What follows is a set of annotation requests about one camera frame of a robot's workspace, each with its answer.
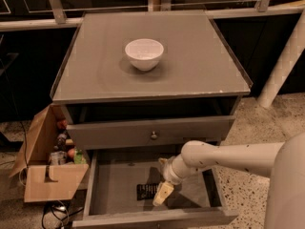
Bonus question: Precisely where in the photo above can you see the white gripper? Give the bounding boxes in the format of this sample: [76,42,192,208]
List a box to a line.
[152,157,182,206]

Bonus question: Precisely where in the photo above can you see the black rxbar chocolate wrapper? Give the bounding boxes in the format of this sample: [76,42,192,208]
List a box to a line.
[136,183,158,200]

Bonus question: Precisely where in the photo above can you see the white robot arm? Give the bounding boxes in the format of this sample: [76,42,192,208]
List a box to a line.
[153,133,305,229]

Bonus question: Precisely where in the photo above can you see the round metal drawer knob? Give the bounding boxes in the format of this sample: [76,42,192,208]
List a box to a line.
[151,131,158,140]

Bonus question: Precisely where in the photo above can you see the grey top drawer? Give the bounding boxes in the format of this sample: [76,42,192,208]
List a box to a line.
[68,115,234,150]

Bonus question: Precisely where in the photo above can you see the grey drawer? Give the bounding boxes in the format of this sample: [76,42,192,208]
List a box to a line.
[68,115,234,150]
[72,145,238,229]

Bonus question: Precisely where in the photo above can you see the grey middle drawer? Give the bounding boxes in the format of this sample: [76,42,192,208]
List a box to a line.
[72,145,238,229]

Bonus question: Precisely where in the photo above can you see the grey drawer cabinet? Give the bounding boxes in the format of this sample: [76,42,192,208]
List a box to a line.
[50,10,254,229]

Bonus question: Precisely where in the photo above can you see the green packet in box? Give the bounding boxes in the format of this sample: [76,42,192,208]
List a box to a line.
[73,149,87,164]

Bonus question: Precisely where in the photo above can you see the red apple in box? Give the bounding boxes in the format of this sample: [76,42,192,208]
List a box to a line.
[67,148,75,159]

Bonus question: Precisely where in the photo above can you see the silver can in box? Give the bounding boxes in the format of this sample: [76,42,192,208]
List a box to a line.
[50,151,67,165]

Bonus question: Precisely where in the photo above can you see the dark bottle in box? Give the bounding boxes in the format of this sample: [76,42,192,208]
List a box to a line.
[57,133,67,151]

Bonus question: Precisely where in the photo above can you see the red round item in box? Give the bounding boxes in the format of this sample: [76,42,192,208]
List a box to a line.
[56,119,68,130]

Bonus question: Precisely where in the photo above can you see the open cardboard box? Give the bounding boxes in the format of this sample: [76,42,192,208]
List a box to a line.
[10,105,89,202]

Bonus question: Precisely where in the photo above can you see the white ceramic bowl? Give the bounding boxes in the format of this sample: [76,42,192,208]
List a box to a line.
[125,38,164,72]

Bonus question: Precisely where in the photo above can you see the black floor cables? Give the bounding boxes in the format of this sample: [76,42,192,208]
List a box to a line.
[41,200,85,229]

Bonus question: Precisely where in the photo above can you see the metal window rail frame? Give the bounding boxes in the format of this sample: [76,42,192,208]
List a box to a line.
[0,0,305,31]

